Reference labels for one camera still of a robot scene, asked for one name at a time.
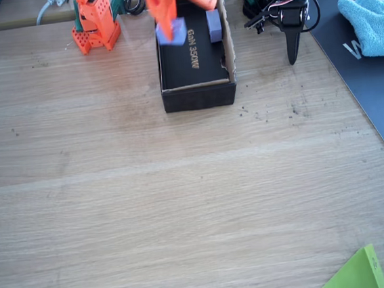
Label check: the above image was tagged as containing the grey cable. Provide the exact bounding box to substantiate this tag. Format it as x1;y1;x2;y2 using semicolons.
35;3;53;28

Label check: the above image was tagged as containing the light blue cloth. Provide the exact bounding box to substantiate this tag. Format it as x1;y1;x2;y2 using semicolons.
337;0;384;61

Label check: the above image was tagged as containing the black cardboard box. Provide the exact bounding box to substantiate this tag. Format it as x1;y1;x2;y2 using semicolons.
152;0;240;114

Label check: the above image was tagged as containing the small purple foam cube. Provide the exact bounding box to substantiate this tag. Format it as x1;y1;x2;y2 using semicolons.
154;16;189;49

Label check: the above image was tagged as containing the long purple foam block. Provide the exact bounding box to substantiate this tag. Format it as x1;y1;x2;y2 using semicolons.
205;9;223;44

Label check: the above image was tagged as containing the lime green paper sheet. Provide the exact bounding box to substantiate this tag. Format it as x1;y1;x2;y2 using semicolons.
310;242;384;288

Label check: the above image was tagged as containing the coiled black cable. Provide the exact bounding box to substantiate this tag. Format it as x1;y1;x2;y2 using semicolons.
125;0;149;16

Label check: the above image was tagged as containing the dark desk mat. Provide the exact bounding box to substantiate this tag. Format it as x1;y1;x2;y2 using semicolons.
301;0;384;173

